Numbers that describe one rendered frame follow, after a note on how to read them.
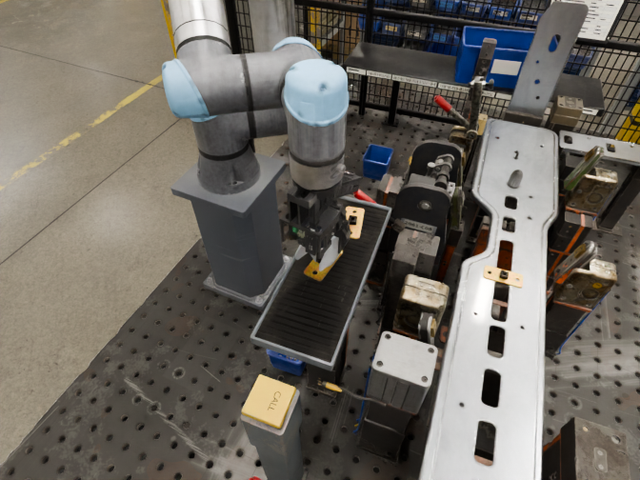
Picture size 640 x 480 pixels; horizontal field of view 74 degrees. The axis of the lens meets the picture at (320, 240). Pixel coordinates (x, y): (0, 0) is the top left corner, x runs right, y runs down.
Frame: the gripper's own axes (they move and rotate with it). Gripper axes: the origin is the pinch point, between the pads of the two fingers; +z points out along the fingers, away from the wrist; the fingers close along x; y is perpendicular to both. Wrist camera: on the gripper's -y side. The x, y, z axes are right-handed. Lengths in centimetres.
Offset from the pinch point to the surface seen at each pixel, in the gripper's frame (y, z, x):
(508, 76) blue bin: -108, 11, 8
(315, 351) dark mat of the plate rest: 16.0, 1.7, 8.2
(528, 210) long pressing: -53, 18, 30
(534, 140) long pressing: -86, 18, 24
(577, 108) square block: -101, 12, 31
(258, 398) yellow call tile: 26.5, 1.7, 5.0
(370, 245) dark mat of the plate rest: -8.1, 1.8, 5.4
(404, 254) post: -14.5, 7.9, 10.5
